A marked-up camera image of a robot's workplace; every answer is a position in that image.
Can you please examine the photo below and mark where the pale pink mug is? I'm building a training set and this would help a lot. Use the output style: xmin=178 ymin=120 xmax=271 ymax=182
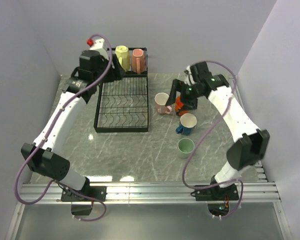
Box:
xmin=154 ymin=92 xmax=172 ymax=115

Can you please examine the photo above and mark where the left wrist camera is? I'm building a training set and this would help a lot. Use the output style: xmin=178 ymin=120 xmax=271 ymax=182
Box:
xmin=86 ymin=38 xmax=109 ymax=60

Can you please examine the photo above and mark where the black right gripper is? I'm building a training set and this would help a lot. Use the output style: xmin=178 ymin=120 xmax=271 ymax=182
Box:
xmin=165 ymin=79 xmax=204 ymax=112

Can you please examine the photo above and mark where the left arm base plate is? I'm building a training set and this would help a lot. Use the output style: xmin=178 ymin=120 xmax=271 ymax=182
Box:
xmin=60 ymin=186 xmax=107 ymax=202

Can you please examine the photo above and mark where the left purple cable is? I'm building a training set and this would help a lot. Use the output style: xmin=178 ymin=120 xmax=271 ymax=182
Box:
xmin=13 ymin=34 xmax=113 ymax=222

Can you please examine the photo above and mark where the yellow-green faceted mug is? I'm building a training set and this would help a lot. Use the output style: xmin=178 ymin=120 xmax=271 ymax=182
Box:
xmin=115 ymin=45 xmax=130 ymax=72

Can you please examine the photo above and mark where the aluminium mounting rail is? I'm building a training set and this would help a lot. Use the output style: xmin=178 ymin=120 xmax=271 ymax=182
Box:
xmin=6 ymin=182 xmax=293 ymax=240

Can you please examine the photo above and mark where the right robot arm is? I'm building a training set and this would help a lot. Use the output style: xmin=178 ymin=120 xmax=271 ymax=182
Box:
xmin=165 ymin=69 xmax=270 ymax=200

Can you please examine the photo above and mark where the orange mug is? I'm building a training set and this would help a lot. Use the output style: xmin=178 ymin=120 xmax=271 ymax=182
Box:
xmin=174 ymin=96 xmax=189 ymax=117

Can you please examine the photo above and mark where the black wire dish rack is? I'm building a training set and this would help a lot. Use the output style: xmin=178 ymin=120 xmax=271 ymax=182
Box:
xmin=91 ymin=46 xmax=150 ymax=133

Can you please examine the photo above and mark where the blue mug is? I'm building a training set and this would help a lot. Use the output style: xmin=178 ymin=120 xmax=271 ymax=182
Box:
xmin=175 ymin=113 xmax=197 ymax=136

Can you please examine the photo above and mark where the light green tumbler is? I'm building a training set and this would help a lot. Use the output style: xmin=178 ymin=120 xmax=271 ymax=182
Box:
xmin=177 ymin=138 xmax=195 ymax=159

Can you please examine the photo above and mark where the salmon floral mug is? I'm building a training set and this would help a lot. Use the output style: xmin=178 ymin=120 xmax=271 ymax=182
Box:
xmin=131 ymin=48 xmax=146 ymax=75

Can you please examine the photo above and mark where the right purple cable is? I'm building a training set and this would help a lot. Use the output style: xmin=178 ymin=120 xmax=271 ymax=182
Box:
xmin=182 ymin=60 xmax=244 ymax=219

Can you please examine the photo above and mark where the purple cable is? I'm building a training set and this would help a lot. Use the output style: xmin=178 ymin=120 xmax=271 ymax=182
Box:
xmin=182 ymin=60 xmax=244 ymax=219
xmin=13 ymin=34 xmax=113 ymax=222

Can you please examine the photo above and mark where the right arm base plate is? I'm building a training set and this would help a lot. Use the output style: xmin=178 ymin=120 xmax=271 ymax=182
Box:
xmin=190 ymin=184 xmax=239 ymax=202

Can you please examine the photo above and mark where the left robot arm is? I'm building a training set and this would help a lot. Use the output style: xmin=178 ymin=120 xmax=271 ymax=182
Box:
xmin=21 ymin=48 xmax=124 ymax=201

